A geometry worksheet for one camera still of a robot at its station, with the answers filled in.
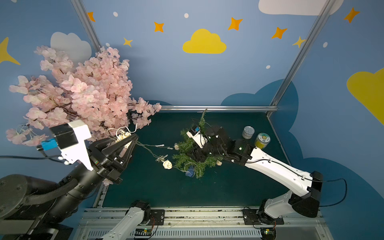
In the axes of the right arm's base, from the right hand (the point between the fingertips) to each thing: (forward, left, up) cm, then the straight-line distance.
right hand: (192, 147), depth 69 cm
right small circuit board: (-29, -40, -32) cm, 58 cm away
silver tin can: (+29, -37, -24) cm, 53 cm away
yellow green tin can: (+20, -44, -21) cm, 53 cm away
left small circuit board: (-32, +23, -30) cm, 49 cm away
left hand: (-16, +13, +32) cm, 38 cm away
